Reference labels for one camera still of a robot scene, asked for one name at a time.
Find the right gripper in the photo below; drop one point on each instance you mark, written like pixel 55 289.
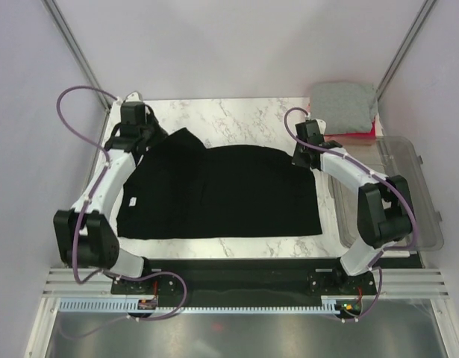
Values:
pixel 296 159

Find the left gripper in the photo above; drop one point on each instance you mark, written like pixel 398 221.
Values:
pixel 160 132

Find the black t-shirt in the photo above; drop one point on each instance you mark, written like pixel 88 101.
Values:
pixel 183 190

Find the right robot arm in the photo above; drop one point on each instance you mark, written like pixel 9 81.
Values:
pixel 384 207

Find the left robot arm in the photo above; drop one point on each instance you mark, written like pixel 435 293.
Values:
pixel 85 237

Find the folded peach t-shirt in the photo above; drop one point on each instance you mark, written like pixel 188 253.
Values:
pixel 356 139

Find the folded grey t-shirt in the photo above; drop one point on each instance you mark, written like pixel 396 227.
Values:
pixel 344 92

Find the folded red t-shirt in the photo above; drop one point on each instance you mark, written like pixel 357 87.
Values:
pixel 364 136

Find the clear plastic bin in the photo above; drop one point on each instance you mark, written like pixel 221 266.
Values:
pixel 390 155

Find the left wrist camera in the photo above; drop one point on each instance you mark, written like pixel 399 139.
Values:
pixel 134 96

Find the left aluminium frame post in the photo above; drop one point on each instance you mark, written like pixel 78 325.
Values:
pixel 72 44

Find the aluminium frame post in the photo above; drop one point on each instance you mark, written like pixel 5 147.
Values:
pixel 405 46
pixel 72 44

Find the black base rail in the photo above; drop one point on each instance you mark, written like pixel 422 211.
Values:
pixel 246 282

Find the right aluminium frame post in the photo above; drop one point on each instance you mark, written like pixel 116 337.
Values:
pixel 405 46

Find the white slotted cable duct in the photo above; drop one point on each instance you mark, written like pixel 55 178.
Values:
pixel 140 306

